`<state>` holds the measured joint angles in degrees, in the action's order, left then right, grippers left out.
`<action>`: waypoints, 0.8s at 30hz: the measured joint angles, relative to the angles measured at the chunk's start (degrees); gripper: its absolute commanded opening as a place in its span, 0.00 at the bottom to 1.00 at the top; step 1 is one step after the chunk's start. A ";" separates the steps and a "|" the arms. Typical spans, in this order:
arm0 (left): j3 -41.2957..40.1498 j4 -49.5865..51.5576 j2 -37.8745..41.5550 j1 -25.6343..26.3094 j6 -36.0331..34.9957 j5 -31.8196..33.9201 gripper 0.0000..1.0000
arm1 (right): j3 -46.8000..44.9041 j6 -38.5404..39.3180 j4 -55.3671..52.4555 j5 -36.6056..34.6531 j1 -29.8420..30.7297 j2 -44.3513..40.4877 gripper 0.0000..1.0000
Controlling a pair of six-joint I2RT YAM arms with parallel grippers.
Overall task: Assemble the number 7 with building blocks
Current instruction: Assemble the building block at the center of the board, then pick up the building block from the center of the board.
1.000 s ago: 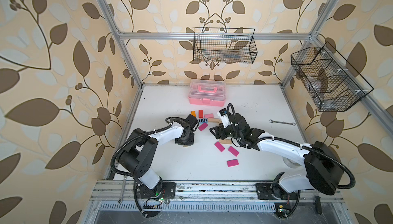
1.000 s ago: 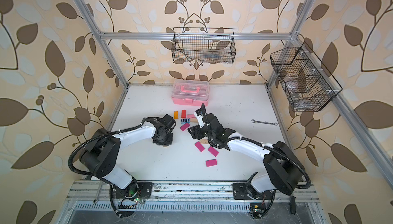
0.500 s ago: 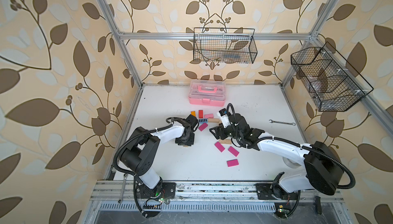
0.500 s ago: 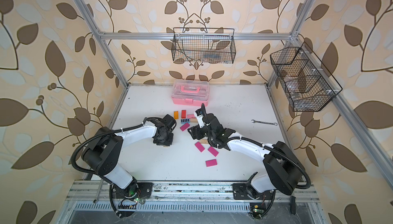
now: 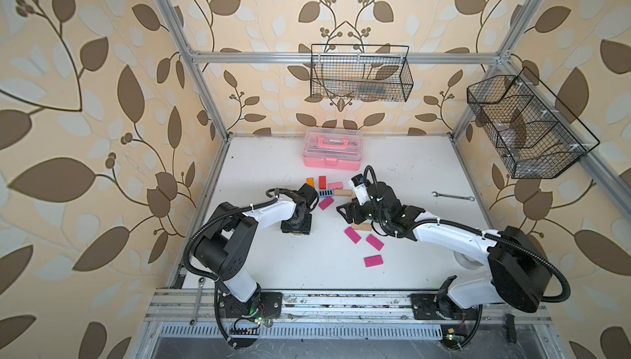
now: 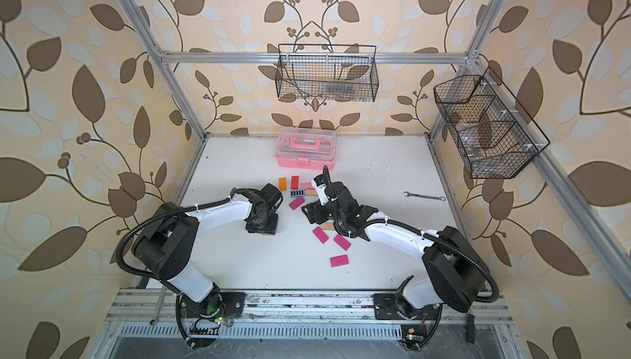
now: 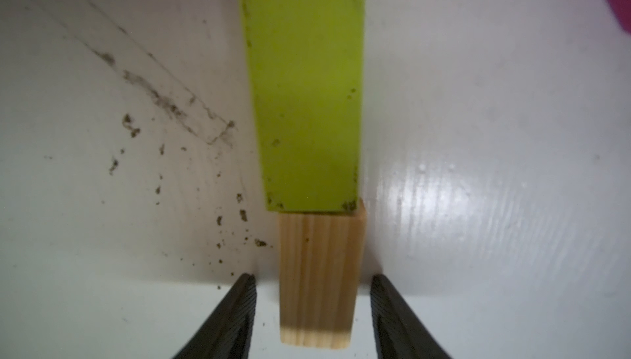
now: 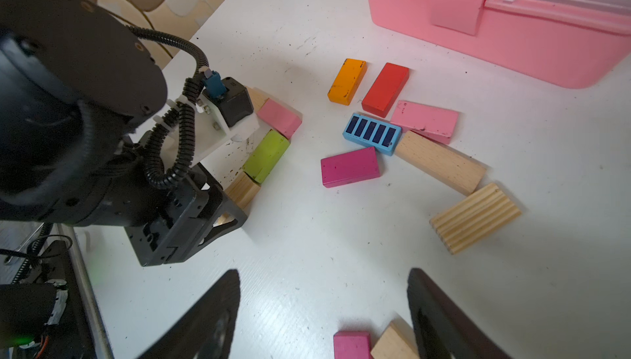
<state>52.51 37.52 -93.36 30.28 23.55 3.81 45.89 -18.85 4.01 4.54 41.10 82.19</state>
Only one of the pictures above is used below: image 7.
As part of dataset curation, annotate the wooden block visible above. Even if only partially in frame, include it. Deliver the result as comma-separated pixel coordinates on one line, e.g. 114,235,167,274
279,203,366,349

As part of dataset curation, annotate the lime green block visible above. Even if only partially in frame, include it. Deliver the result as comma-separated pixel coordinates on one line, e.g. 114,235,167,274
239,0,365,213

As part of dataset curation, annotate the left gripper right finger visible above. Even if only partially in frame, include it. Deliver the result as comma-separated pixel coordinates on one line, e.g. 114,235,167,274
370,275,451,359

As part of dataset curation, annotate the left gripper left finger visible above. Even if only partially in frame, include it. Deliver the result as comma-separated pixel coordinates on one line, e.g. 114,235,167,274
174,273,257,359

